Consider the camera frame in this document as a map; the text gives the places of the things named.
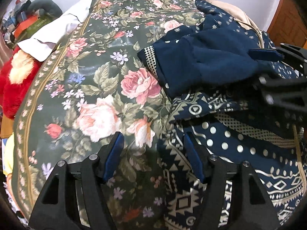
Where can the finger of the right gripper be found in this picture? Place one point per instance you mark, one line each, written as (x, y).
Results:
(265, 54)

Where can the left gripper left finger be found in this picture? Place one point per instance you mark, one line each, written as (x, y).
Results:
(72, 196)

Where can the navy patterned hooded garment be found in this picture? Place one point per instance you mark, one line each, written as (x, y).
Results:
(228, 161)

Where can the brown wooden door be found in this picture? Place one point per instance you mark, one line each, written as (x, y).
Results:
(287, 25)

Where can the green floral bedspread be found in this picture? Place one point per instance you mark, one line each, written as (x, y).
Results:
(92, 86)

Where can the red plush toy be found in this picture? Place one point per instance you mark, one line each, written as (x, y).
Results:
(17, 75)

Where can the white pillow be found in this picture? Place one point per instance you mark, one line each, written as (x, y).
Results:
(41, 44)

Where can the orange box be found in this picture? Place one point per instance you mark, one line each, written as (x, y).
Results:
(24, 25)

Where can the grey plush toy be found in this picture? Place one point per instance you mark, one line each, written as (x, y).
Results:
(44, 7)

